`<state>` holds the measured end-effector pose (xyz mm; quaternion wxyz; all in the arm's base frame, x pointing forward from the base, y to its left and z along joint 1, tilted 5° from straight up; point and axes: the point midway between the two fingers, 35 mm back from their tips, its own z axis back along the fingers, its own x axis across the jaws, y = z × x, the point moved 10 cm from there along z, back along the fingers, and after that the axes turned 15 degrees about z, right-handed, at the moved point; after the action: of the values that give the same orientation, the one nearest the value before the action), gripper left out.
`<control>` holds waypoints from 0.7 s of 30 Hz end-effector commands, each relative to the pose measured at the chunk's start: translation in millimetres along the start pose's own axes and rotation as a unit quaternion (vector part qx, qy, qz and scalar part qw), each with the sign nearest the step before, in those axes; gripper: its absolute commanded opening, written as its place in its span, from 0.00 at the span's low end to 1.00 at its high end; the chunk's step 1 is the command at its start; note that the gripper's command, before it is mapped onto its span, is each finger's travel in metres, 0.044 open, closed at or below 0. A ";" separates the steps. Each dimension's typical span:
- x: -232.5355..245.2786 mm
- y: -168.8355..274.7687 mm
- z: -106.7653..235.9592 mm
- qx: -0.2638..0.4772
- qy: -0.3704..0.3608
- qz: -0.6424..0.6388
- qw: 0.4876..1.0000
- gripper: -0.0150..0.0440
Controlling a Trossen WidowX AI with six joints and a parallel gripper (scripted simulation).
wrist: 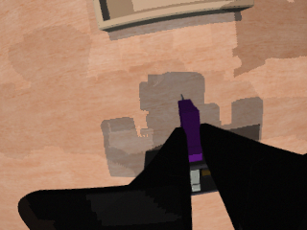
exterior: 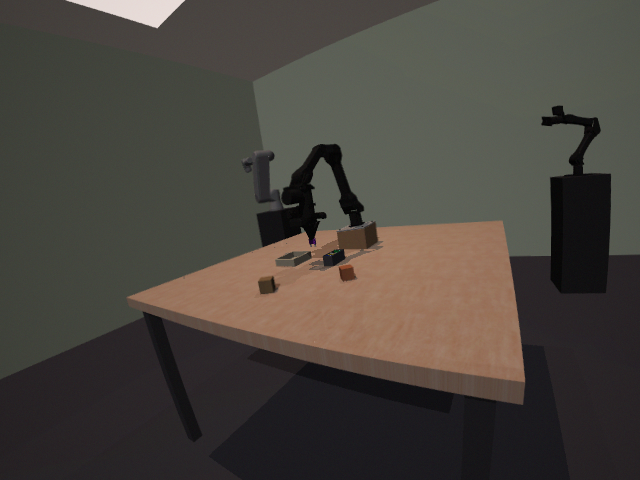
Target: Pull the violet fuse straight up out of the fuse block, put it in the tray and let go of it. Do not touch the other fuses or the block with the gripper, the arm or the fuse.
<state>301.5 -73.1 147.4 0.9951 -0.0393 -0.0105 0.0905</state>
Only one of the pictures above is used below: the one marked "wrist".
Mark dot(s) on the beige shallow tray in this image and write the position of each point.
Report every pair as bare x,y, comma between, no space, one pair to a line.
114,15

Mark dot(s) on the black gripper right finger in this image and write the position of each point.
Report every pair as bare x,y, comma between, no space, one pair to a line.
262,187

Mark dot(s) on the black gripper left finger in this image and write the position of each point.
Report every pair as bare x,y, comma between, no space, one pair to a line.
159,198

